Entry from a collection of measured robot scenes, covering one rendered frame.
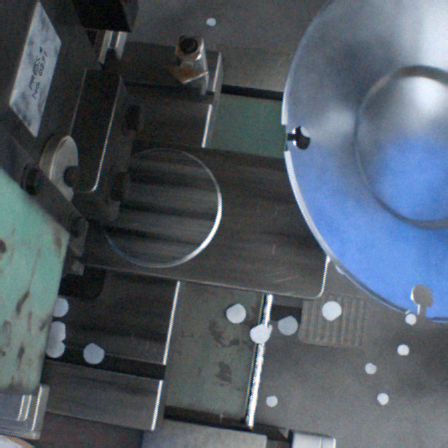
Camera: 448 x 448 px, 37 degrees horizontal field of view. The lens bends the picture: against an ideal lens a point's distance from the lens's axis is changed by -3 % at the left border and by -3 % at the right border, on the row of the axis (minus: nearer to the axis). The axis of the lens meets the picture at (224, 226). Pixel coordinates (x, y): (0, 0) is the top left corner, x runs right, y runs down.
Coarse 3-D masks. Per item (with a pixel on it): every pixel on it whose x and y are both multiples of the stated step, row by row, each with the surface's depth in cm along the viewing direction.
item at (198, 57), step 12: (180, 36) 73; (192, 36) 73; (180, 48) 73; (192, 48) 72; (204, 48) 74; (180, 60) 73; (192, 60) 73; (204, 60) 76; (192, 84) 78; (204, 84) 79
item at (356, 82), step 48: (336, 0) 56; (384, 0) 53; (432, 0) 50; (336, 48) 57; (384, 48) 54; (432, 48) 51; (288, 96) 63; (336, 96) 59; (384, 96) 54; (432, 96) 51; (288, 144) 64; (336, 144) 60; (384, 144) 56; (432, 144) 52; (336, 192) 62; (384, 192) 57; (432, 192) 54; (336, 240) 63; (384, 240) 59; (432, 240) 55; (384, 288) 60; (432, 288) 57
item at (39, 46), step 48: (0, 0) 36; (48, 0) 43; (0, 48) 37; (48, 48) 44; (0, 96) 38; (48, 96) 46; (96, 96) 52; (48, 144) 46; (96, 144) 51; (96, 192) 51
